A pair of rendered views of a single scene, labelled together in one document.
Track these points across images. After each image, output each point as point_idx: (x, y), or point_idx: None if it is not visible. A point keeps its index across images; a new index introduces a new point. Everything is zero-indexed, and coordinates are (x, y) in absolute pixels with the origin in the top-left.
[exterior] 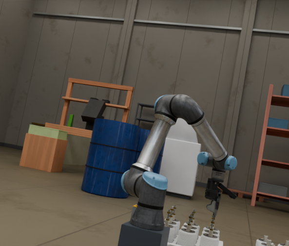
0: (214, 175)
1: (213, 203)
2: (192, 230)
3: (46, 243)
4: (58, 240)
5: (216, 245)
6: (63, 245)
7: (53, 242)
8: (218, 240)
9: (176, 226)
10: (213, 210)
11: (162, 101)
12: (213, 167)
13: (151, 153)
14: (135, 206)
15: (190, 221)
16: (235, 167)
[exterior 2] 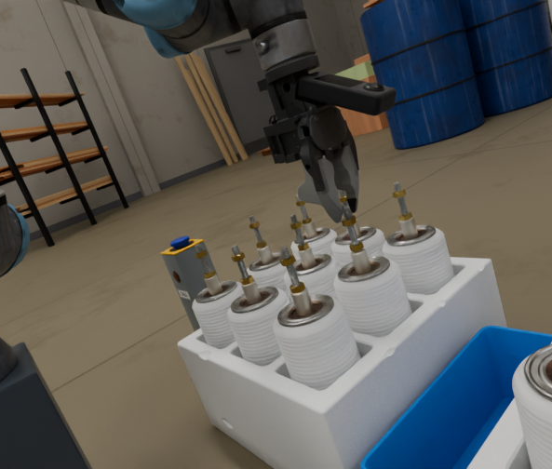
0: (260, 63)
1: (307, 172)
2: (270, 294)
3: (139, 342)
4: (173, 325)
5: (316, 352)
6: (161, 341)
7: (154, 336)
8: (317, 331)
9: (276, 273)
10: (316, 196)
11: None
12: (181, 40)
13: None
14: (163, 253)
15: (299, 249)
16: None
